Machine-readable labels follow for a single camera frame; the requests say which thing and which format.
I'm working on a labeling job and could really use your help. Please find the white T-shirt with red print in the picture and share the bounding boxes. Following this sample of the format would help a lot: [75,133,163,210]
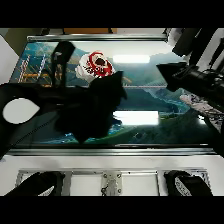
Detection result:
[74,49,116,80]

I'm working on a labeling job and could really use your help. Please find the black garment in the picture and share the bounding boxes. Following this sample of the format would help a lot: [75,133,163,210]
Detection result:
[54,70,128,144]

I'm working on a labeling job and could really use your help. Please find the dark hanging clothes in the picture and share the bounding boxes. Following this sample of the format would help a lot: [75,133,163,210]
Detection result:
[171,27,224,73]

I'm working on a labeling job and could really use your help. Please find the pale patterned garment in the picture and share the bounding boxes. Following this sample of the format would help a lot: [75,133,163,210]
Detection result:
[179,93,224,126]

